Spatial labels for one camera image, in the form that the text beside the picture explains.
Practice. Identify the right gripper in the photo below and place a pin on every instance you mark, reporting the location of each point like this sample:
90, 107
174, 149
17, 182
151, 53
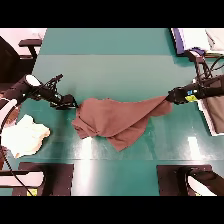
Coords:
176, 95

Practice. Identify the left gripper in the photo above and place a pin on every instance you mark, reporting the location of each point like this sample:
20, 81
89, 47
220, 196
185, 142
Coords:
64, 102

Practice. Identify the brown garment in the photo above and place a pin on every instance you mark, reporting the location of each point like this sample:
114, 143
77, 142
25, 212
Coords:
116, 120

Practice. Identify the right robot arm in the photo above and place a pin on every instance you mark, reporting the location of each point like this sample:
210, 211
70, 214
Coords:
213, 88

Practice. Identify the grey garment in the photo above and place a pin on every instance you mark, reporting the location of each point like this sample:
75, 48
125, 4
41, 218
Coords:
216, 113

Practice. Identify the cream white garment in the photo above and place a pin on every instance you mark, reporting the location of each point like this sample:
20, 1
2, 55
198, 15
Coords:
23, 136

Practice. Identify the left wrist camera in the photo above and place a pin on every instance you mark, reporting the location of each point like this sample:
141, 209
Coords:
52, 82

